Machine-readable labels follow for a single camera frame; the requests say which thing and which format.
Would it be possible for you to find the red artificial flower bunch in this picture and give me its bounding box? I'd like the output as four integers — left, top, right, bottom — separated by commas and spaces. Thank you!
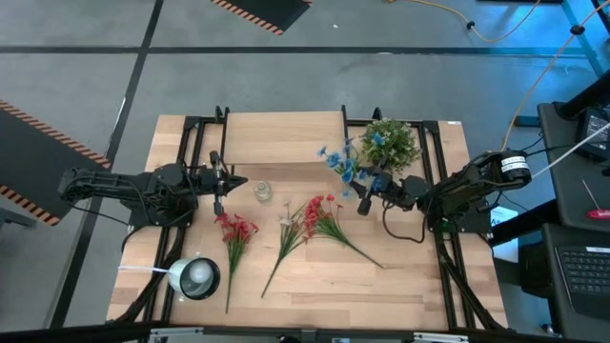
303, 192, 385, 270
213, 212, 261, 315

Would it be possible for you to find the white artificial flower bunch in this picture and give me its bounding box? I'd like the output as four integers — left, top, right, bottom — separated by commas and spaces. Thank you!
260, 200, 311, 300

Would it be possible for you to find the yellow hanging cable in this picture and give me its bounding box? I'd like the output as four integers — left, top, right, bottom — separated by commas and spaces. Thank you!
499, 0, 610, 153

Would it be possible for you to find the blue metal frame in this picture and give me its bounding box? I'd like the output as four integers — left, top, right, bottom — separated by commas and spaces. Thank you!
560, 0, 610, 77

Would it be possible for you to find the white strip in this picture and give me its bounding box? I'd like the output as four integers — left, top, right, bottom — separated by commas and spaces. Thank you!
116, 265, 171, 275

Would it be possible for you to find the red-handled screwdriver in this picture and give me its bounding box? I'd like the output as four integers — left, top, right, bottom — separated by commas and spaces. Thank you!
580, 178, 610, 221

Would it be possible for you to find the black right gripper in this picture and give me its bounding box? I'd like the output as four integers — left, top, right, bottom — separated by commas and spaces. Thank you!
355, 157, 423, 216

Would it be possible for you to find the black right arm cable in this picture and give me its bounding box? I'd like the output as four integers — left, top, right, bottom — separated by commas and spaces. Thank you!
382, 202, 429, 245

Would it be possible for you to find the black laptop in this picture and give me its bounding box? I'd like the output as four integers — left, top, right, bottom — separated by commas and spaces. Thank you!
555, 245, 610, 321

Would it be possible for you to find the blue artificial flower bunch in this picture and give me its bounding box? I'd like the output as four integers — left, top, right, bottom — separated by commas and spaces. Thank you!
316, 132, 388, 200

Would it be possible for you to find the ribbed round glass vase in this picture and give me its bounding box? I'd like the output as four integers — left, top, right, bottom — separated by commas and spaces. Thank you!
253, 180, 274, 204

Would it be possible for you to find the wooden shelf with black legs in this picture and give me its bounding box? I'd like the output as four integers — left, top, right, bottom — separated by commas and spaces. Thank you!
214, 105, 352, 169

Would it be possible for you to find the yellow floor cable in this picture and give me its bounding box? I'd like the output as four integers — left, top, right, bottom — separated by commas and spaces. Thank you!
388, 0, 544, 44

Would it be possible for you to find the black side desk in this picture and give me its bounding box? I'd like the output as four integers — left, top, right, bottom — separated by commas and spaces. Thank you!
490, 69, 610, 343

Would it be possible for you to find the green potted plant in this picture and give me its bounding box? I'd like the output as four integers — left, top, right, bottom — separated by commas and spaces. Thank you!
359, 117, 423, 175

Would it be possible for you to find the black mat with striped edge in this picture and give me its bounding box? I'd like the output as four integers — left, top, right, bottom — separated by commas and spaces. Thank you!
0, 98, 113, 228
211, 0, 314, 37

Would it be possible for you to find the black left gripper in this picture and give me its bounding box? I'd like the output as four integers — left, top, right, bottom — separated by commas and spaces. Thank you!
197, 151, 249, 218

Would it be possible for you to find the white spot lamp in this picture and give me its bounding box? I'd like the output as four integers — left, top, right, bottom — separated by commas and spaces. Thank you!
167, 256, 222, 301

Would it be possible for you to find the black tablet device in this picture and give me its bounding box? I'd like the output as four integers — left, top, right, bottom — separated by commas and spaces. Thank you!
576, 107, 610, 163

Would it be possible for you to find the white cable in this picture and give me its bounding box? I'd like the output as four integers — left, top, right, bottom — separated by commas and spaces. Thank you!
531, 122, 610, 180

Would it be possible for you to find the white paper sheet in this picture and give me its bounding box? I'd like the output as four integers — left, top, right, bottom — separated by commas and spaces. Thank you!
490, 206, 520, 263

